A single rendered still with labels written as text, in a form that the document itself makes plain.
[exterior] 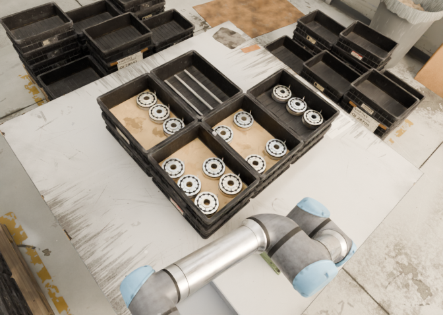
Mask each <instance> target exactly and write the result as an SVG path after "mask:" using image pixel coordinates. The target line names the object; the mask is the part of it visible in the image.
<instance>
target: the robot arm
mask: <svg viewBox="0 0 443 315"><path fill-rule="evenodd" d="M329 217H330V211H329V210H328V209H327V208H326V207H325V206H324V205H323V204H321V203H320V202H319V201H317V200H315V199H313V198H310V197H305V198H303V199H302V200H301V201H300V202H298V203H297V205H296V206H295V207H294V208H293V209H292V210H291V211H290V212H289V213H288V214H287V215H286V216H283V215H278V214H256V215H252V216H250V217H248V218H246V219H244V220H242V221H241V222H240V224H239V227H238V228H236V229H234V230H232V231H230V232H228V233H227V234H225V235H223V236H221V237H220V238H218V239H216V240H214V241H212V242H210V243H208V244H207V245H205V246H203V247H201V248H199V249H198V250H195V251H194V252H192V253H190V254H188V255H186V256H185V257H183V258H181V259H179V260H178V261H176V262H174V263H172V264H170V265H168V266H166V267H165V268H163V269H161V270H160V271H158V272H156V271H155V270H153V268H152V267H151V266H149V265H145V266H141V267H139V268H137V269H135V270H134V271H132V272H131V273H130V274H129V275H127V276H126V277H125V278H124V280H122V282H121V284H120V292H121V294H122V297H123V299H124V302H125V304H126V305H127V308H128V309H129V310H130V312H131V314H132V315H181V314H180V313H179V311H178V309H177V307H176V306H175V305H176V304H177V303H179V302H181V301H182V300H184V299H185V298H187V297H188V296H190V295H191V294H193V293H194V292H196V291H197V290H199V289H200V288H202V287H203V286H205V285H207V284H208V283H209V282H211V281H213V280H214V279H215V278H217V277H219V276H220V275H221V274H223V273H225V272H226V271H227V270H229V269H231V268H232V267H233V266H236V265H237V264H238V263H240V262H242V261H243V260H244V259H246V258H248V257H249V256H250V255H252V254H261V253H263V252H265V253H266V254H267V255H268V256H269V257H270V259H271V260H272V261H273V263H275V265H276V266H277V267H278V269H279V270H280V271H281V272H282V274H284V276H285V277H286V278H287V280H288V281H289V282H290V284H292V286H293V288H294V290H296V291H297V292H298V293H299V294H300V295H301V296H302V297H305V298H309V297H311V296H313V295H314V294H315V293H317V292H318V291H319V290H321V289H322V288H323V287H325V286H326V285H327V284H328V283H329V282H331V280H333V278H335V276H336V275H337V274H338V269H337V268H338V267H340V266H342V265H343V264H344V263H346V262H347V261H348V259H350V257H352V255H353V254H354V253H355V251H356V249H357V246H356V244H355V243H354V242H353V240H352V239H350V238H349V237H348V236H347V235H346V234H345V233H344V232H343V231H342V230H341V229H340V228H339V227H338V226H337V225H336V224H335V223H334V222H333V221H332V220H331V219H330V218H329Z"/></svg>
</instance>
